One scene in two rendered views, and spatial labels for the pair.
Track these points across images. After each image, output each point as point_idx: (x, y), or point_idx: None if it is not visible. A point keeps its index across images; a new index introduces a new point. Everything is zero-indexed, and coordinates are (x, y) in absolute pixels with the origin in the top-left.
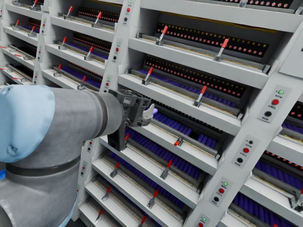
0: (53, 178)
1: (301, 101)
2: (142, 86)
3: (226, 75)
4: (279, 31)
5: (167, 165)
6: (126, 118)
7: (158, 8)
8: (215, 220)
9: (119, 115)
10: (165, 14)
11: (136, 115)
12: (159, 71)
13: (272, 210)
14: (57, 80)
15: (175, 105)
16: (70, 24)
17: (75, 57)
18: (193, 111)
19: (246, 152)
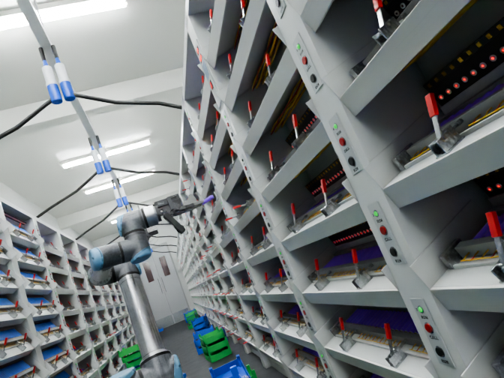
0: (130, 235)
1: (232, 109)
2: (225, 187)
3: (223, 133)
4: None
5: (262, 234)
6: (169, 211)
7: (202, 130)
8: (280, 244)
9: (151, 209)
10: None
11: (169, 205)
12: None
13: (276, 193)
14: (223, 241)
15: (233, 180)
16: (204, 188)
17: (214, 208)
18: (234, 172)
19: (245, 169)
